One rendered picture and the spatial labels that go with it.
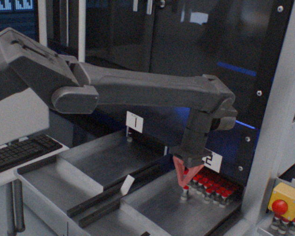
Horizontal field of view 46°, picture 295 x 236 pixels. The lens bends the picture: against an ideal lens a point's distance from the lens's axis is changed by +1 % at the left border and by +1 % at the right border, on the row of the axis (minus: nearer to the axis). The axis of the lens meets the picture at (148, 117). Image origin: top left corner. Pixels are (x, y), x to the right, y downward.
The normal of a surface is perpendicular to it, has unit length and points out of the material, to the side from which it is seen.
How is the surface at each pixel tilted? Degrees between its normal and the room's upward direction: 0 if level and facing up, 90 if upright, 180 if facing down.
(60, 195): 0
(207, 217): 0
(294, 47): 90
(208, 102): 104
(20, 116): 90
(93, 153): 0
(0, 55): 38
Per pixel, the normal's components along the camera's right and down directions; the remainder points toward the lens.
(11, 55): -0.29, -0.53
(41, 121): 0.77, 0.33
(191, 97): 0.44, 0.61
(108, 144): 0.10, -0.91
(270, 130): -0.68, 0.25
